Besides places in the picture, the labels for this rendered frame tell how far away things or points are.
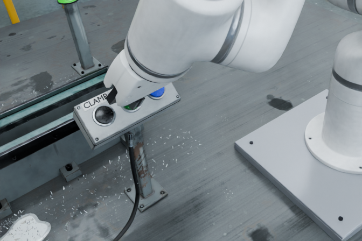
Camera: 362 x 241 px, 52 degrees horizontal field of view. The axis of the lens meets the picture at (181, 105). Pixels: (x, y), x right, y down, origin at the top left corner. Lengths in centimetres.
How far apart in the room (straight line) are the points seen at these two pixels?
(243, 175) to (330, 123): 21
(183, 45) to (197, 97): 69
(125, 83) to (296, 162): 49
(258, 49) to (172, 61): 9
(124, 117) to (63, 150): 29
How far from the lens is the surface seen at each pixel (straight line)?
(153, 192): 82
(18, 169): 86
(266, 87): 108
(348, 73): 73
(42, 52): 140
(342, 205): 80
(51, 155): 87
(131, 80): 45
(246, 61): 38
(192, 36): 34
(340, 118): 80
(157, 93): 63
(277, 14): 37
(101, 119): 60
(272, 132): 91
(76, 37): 117
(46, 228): 84
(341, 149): 85
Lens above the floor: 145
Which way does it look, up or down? 39 degrees down
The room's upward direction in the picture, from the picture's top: 6 degrees counter-clockwise
